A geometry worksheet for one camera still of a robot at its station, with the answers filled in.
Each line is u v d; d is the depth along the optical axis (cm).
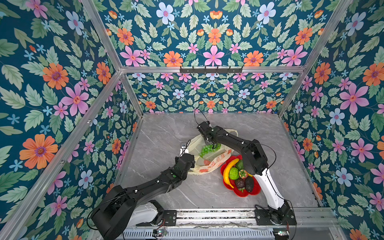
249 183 81
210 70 93
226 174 82
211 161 84
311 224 74
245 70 184
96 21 72
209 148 95
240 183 80
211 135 74
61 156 54
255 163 62
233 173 82
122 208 41
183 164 63
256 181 65
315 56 86
